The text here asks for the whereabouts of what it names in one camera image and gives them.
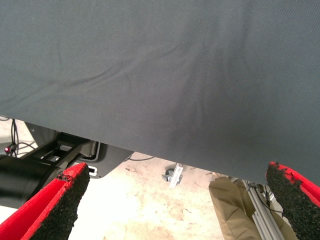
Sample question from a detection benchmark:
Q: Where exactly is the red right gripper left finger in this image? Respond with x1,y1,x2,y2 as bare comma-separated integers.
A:
0,162,91,240

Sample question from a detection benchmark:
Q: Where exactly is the dark grey table cloth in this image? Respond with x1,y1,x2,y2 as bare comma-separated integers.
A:
0,0,320,188

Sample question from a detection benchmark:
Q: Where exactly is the grey caster wheel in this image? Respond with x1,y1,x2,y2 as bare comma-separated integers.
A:
161,168,176,185

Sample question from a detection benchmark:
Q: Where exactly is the thin black floor cable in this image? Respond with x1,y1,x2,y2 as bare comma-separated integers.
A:
9,118,36,158
126,154,155,162

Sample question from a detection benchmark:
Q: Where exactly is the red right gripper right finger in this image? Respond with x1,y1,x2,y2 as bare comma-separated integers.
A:
265,161,320,240

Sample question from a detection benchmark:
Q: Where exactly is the brown paper wrapped leg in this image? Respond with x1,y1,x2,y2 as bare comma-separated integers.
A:
208,174,298,240

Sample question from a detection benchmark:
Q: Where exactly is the aluminium profile bar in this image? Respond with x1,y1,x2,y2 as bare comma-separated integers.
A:
239,178,286,240

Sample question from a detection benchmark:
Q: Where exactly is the black round column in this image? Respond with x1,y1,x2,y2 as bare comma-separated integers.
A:
0,154,63,208

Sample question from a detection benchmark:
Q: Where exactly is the black frame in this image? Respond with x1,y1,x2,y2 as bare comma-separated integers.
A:
22,121,135,179

